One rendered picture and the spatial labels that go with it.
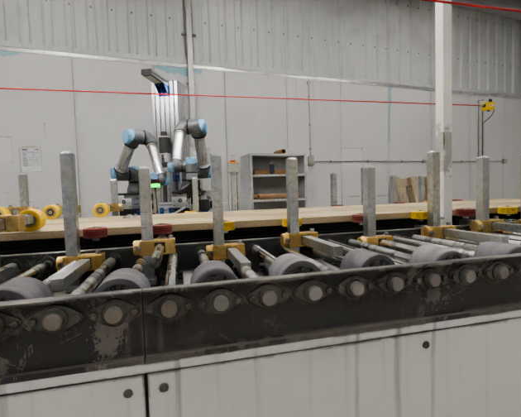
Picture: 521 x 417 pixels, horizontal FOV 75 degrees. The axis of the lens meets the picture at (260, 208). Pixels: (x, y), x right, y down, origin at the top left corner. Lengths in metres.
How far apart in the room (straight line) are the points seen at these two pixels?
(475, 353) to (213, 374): 0.65
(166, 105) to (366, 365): 2.82
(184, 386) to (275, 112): 5.02
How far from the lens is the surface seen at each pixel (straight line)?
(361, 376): 0.88
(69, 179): 1.22
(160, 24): 5.51
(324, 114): 5.92
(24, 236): 1.47
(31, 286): 0.83
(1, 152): 5.21
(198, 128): 2.68
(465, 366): 1.05
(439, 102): 1.80
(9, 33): 5.52
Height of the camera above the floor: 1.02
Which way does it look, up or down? 3 degrees down
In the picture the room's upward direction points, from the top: 2 degrees counter-clockwise
